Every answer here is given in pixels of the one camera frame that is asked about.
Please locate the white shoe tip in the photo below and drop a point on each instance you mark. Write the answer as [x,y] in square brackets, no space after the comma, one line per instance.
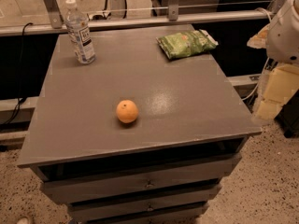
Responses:
[25,220]

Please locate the orange fruit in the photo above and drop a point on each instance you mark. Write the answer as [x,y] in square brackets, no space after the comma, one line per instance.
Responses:
[126,111]

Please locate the clear plastic water bottle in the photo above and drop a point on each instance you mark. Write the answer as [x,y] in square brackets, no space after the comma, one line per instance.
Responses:
[79,32]

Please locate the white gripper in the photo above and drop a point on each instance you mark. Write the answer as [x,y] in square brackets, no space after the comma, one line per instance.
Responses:
[284,39]

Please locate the green snack bag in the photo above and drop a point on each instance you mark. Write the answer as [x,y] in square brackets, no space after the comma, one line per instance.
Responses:
[186,44]

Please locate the grey drawer cabinet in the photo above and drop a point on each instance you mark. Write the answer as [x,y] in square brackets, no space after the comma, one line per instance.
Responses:
[133,137]

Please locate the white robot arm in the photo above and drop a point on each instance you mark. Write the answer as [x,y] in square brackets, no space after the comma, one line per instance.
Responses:
[280,38]

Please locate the metal railing frame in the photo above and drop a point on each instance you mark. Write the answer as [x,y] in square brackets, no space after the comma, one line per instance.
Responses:
[46,16]

